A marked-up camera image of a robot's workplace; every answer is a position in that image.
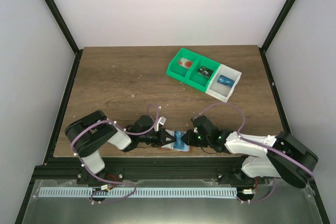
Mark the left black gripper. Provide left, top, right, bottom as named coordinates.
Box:
left=138, top=127, right=176, bottom=147

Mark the brown leather card holder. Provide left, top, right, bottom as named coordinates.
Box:
left=160, top=130, right=192, bottom=152

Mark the blue card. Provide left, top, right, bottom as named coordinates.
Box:
left=217, top=75, right=235, bottom=88
left=173, top=131, right=190, bottom=152

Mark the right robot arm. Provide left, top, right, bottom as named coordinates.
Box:
left=181, top=115, right=318, bottom=188

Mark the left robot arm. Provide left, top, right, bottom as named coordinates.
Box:
left=65, top=110, right=176, bottom=184

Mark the black card in bin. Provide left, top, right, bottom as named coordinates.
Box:
left=197, top=66, right=213, bottom=79

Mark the blue card in bin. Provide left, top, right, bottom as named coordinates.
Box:
left=217, top=75, right=235, bottom=88

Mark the red white card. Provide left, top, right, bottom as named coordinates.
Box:
left=178, top=58, right=193, bottom=69

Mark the white bin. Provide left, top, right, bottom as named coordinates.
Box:
left=205, top=64, right=242, bottom=102

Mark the green bin middle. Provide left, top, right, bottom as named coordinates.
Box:
left=186, top=56, right=220, bottom=92

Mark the green bin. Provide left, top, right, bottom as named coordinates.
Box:
left=166, top=48, right=201, bottom=82
left=186, top=56, right=220, bottom=92

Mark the green bin far left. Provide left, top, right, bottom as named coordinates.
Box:
left=166, top=48, right=201, bottom=82

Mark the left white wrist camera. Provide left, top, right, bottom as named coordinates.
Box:
left=154, top=116, right=166, bottom=132

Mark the black aluminium frame rail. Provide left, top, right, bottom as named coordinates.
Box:
left=32, top=157, right=265, bottom=186

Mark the light blue slotted cable duct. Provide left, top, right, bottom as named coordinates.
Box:
left=38, top=187, right=237, bottom=199

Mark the right black frame post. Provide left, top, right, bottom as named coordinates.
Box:
left=261, top=0, right=313, bottom=53

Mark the black frame post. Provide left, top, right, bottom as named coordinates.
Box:
left=261, top=0, right=313, bottom=53
left=28, top=0, right=80, bottom=54

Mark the left black frame post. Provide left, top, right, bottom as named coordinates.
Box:
left=28, top=0, right=80, bottom=54

